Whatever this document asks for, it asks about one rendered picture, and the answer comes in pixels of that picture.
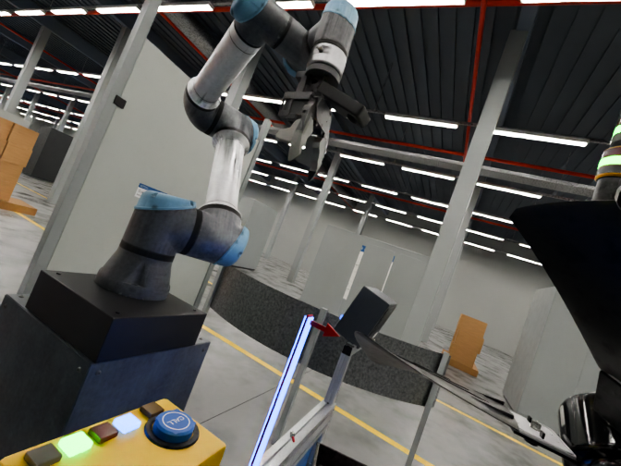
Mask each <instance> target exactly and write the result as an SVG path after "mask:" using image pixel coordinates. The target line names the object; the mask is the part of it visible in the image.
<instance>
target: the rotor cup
mask: <svg viewBox="0 0 621 466"><path fill-rule="evenodd" d="M595 393H596V392H587V393H580V394H577V395H574V396H571V397H569V398H567V399H565V400H564V401H563V402H562V403H561V405H560V407H561V406H562V405H563V409H564V418H565V425H564V426H563V427H562V424H561V415H560V407H559V410H558V413H557V417H558V427H559V436H560V438H561V439H562V440H563V441H564V443H565V444H566V445H567V446H568V447H569V448H570V449H571V450H572V451H573V452H574V454H575V455H576V460H577V461H578V464H575V463H573V462H571V461H569V460H566V459H564V458H562V464H563V466H621V434H620V433H619V432H618V431H617V430H616V429H615V428H614V427H613V426H612V425H611V424H609V423H608V422H607V421H606V420H605V419H604V418H603V417H602V416H601V415H600V414H599V413H598V412H597V411H595V410H594V409H593V402H594V398H595Z"/></svg>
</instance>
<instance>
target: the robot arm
mask: <svg viewBox="0 0 621 466"><path fill-rule="evenodd" d="M230 14H231V16H232V17H233V18H235V19H234V21H233V22H232V24H231V25H230V27H229V28H228V30H227V31H226V33H225V35H224V37H223V38H222V40H221V41H220V43H219V44H218V45H217V46H216V48H215V49H214V51H213V53H212V54H211V56H210V58H209V59H208V61H207V62H206V64H205V65H204V67H203V68H202V70H201V72H200V73H199V75H198V76H197V77H194V78H192V79H191V80H190V81H189V83H188V84H187V86H186V88H185V91H184V95H183V104H184V108H185V111H186V114H187V116H188V118H189V121H190V122H191V123H192V125H193V126H194V127H195V128H196V129H198V130H199V131H201V132H203V133H204V134H206V135H208V136H210V137H212V138H213V139H212V144H213V148H214V149H215V153H214V158H213V167H212V172H211V176H210V181H209V186H208V191H207V196H206V201H205V204H204V205H202V206H201V207H200V208H199V209H196V207H197V205H196V202H194V201H190V200H187V199H183V198H179V197H176V196H172V195H168V194H165V193H161V192H158V191H154V190H146V191H144V192H143V193H142V194H141V196H140V198H139V201H138V203H137V205H135V206H134V211H133V214H132V216H131V218H130V220H129V222H128V226H127V228H126V231H125V233H124V235H123V238H122V239H121V242H120V244H119V246H118V248H117V250H116V251H115V252H114V254H113V255H112V256H111V257H110V258H109V260H108V261H107V262H106V263H105V265H104V266H103V267H101V268H100V269H99V271H98V273H97V275H96V277H95V279H94V281H95V283H96V284H97V285H99V286H100V287H102V288H105V289H107V290H109V291H111V292H114V293H116V294H119V295H122V296H126V297H130V298H133V299H138V300H165V299H166V298H167V295H168V293H169V291H170V285H169V284H170V277H171V267H172V263H173V261H174V259H175V256H176V254H177V253H179V254H183V255H186V256H188V257H192V258H195V259H199V260H202V261H205V262H208V263H211V264H218V265H222V266H230V265H232V264H234V263H235V262H236V261H237V260H238V259H239V257H240V256H241V254H242V253H243V251H244V250H245V248H246V246H247V243H248V240H249V235H250V233H249V230H248V229H247V228H246V227H244V226H242V225H241V220H242V216H241V213H240V212H239V211H238V210H237V203H238V195H239V188H240V180H241V172H242V165H243V157H244V156H245V155H246V154H248V153H250V152H251V151H252V149H253V148H254V146H255V144H256V140H257V139H258V135H259V128H258V125H257V123H256V122H255V121H254V120H252V119H251V118H250V117H249V116H247V115H244V114H242V113H241V112H239V111H238V110H237V109H235V108H234V107H232V106H231V105H229V104H227V103H225V102H223V101H222V100H221V96H222V94H223V93H224V92H225V91H226V89H227V88H228V87H229V86H230V84H231V83H232V82H233V81H234V80H235V78H236V77H237V76H238V74H239V73H240V72H241V71H242V70H243V68H244V67H245V66H246V65H247V64H248V63H249V61H250V60H251V59H252V58H253V57H254V56H255V54H256V53H257V52H258V51H259V50H260V48H261V47H262V46H263V45H264V43H266V44H268V45H269V46H270V47H271V48H273V49H274V50H275V51H276V52H277V53H278V54H279V55H281V56H282V57H283V64H284V67H285V68H286V70H287V72H288V73H289V74H290V75H291V76H293V77H295V78H296V79H297V81H298V87H297V89H296V91H295V92H285V95H284V98H283V101H282V103H281V106H280V109H279V112H278V116H279V117H280V118H281V119H282V120H283V121H284V123H285V124H286V125H287V127H288V129H281V130H279V131H278V132H277V133H276V135H275V137H276V138H277V139H278V140H280V141H283V142H286V143H288V144H290V148H289V153H288V159H287V160H288V162H292V161H293V160H294V159H296V160H297V162H299V163H301V164H303V165H305V166H308V167H310V171H309V175H308V181H309V182H311V181H312V180H313V178H314V177H315V175H316V174H317V172H318V170H319V168H320V166H321V163H322V161H323V158H324V155H325V152H326V149H327V145H328V141H329V131H330V126H331V120H332V114H331V113H332V112H331V110H332V109H333V110H335V111H336V112H337V113H338V114H340V115H341V116H343V117H345V118H346V119H348V120H349V121H350V122H351V123H353V124H356V125H357V126H359V127H360V128H362V129H363V128H365V126H366V125H367V124H368V123H369V122H370V120H371V119H370V117H369V114H368V112H367V110H366V107H365V105H363V104H361V103H359V102H358V101H356V100H355V99H353V98H351V97H350V96H348V95H346V94H345V93H343V92H341V91H339V90H338V89H337V88H338V84H339V82H340V80H341V79H342V76H343V73H344V69H345V66H346V62H347V57H348V54H349V50H350V47H351V44H352V41H353V38H354V36H355V34H356V27H357V23H358V18H359V17H358V12H357V9H356V8H355V7H354V6H353V4H351V3H350V2H349V1H348V0H331V1H329V2H328V3H327V4H326V6H325V8H324V11H323V12H322V18H321V20H320V21H319V22H318V23H317V24H315V25H314V26H313V27H312V28H310V29H309V30H308V31H307V30H306V29H305V28H304V27H303V26H302V25H301V24H300V23H299V22H297V21H296V20H295V19H294V18H293V17H292V16H290V15H289V14H288V13H287V12H286V11H285V10H284V9H283V8H282V7H281V6H279V5H278V4H277V3H276V2H275V0H234V1H233V3H232V5H231V7H230ZM282 108H283V109H282ZM315 132H316V134H317V138H316V137H315V136H311V134H312V133H313V134H315ZM307 138H308V139H307ZM306 141H307V143H306ZM305 143H306V147H305V148H304V149H302V148H303V146H304V145H305Z"/></svg>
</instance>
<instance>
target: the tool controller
mask: <svg viewBox="0 0 621 466"><path fill-rule="evenodd" d="M396 306H397V303H396V302H395V301H393V300H392V299H390V298H389V297H388V296H386V295H385V294H383V293H382V292H381V291H380V290H379V289H378V288H371V287H366V286H364V287H363V288H362V289H361V290H360V292H359V294H358V295H357V296H356V298H355V299H354V300H353V301H352V303H351V304H350V305H349V307H348V308H347V310H346V311H345V313H344V314H343V316H342V317H341V319H340V320H339V321H338V323H337V324H336V326H335V331H336V332H338V333H339V334H340V335H341V336H342V337H344V338H345V339H346V340H347V342H350V343H352V345H353V344H354V345H356V346H357V349H359V348H361V346H360V345H359V343H358V341H357V340H356V338H355V335H354V333H355V331H359V332H360V333H362V334H364V335H366V336H367V337H369V338H370V339H372V340H373V341H374V342H375V336H376V335H377V334H378V332H379V331H380V329H381V328H382V327H383V325H384V323H385V322H386V321H387V319H388V318H389V316H390V315H391V314H392V312H393V311H394V310H395V309H396Z"/></svg>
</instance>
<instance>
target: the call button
mask: <svg viewBox="0 0 621 466"><path fill-rule="evenodd" d="M195 424H196V423H195V422H194V421H193V420H192V418H191V417H190V416H189V415H188V414H186V413H185V412H183V411H180V410H179V409H175V410H172V411H164V412H162V413H160V414H159V415H158V416H157V417H156V419H155V422H154V424H153V427H152V431H153V433H154V434H155V435H156V436H157V437H158V438H160V439H161V440H164V441H165V442H169V443H182V442H185V441H188V440H189V439H190V437H191V435H192V433H193V430H194V427H195Z"/></svg>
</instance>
